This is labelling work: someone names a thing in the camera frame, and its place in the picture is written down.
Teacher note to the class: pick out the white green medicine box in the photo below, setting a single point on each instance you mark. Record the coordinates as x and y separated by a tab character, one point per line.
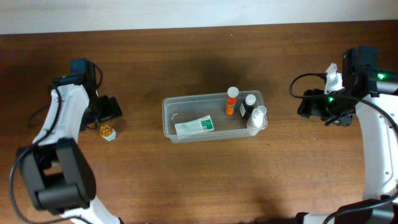
200	125

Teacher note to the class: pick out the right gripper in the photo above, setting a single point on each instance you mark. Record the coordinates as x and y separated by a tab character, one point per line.
310	104

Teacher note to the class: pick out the clear plastic container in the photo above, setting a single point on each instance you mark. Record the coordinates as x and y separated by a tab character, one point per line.
184	109

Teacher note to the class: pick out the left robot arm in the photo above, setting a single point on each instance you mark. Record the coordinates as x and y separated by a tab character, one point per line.
56	174

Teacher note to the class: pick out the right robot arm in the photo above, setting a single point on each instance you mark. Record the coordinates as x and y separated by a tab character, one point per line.
364	90

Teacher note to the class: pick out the black bottle white cap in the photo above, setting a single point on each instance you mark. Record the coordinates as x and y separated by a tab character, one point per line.
247	106

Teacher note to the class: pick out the gold lid small jar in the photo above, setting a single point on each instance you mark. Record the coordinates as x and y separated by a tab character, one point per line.
107	132

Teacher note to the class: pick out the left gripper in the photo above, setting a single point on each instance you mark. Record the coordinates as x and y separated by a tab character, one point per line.
109	108

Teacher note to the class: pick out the white spray bottle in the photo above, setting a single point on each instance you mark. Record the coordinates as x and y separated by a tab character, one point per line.
257	119

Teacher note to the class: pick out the orange tube white cap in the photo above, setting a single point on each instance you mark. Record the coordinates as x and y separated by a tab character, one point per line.
232	93

